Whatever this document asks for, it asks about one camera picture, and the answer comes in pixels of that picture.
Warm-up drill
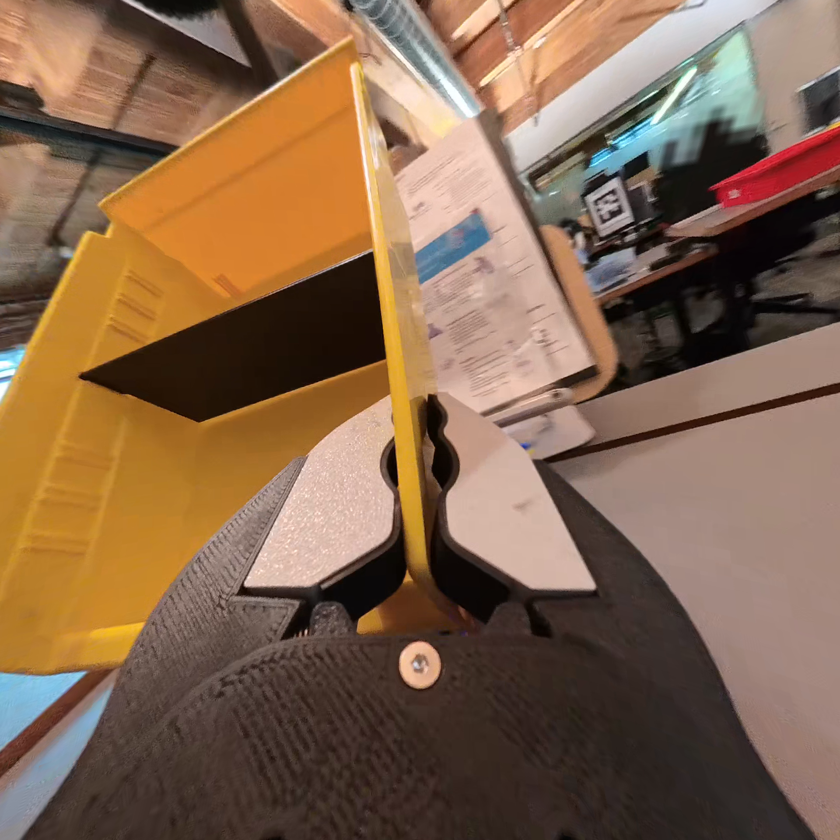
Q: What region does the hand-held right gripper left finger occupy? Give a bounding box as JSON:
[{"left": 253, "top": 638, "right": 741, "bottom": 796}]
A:
[{"left": 241, "top": 395, "right": 404, "bottom": 622}]

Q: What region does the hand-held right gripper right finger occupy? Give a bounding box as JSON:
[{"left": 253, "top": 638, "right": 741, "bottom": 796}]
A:
[{"left": 427, "top": 392, "right": 598, "bottom": 624}]

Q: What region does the yellow storage bin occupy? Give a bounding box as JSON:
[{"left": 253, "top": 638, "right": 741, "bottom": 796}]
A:
[{"left": 0, "top": 36, "right": 463, "bottom": 677}]

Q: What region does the grey desk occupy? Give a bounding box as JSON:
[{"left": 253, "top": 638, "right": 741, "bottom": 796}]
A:
[{"left": 0, "top": 322, "right": 840, "bottom": 840}]

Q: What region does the background desk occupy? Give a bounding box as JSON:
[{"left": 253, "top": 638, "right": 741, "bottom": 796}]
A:
[{"left": 594, "top": 164, "right": 840, "bottom": 355}]

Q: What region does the white stand base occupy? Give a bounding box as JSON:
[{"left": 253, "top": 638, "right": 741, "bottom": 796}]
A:
[{"left": 497, "top": 406, "right": 599, "bottom": 462}]

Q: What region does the black bin divider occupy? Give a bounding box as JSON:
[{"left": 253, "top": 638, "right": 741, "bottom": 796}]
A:
[{"left": 79, "top": 251, "right": 389, "bottom": 422}]

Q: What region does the printed instruction sheet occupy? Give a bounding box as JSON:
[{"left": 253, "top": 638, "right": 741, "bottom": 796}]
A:
[{"left": 392, "top": 118, "right": 599, "bottom": 416}]

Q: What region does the black white marker sign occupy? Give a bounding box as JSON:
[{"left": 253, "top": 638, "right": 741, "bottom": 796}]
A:
[{"left": 583, "top": 176, "right": 632, "bottom": 235}]

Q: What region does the red plastic tray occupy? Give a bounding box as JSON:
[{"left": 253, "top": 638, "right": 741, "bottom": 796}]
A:
[{"left": 707, "top": 126, "right": 840, "bottom": 209}]

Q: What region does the silver ventilation duct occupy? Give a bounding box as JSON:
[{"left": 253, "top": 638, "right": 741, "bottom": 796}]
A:
[{"left": 350, "top": 0, "right": 484, "bottom": 120}]

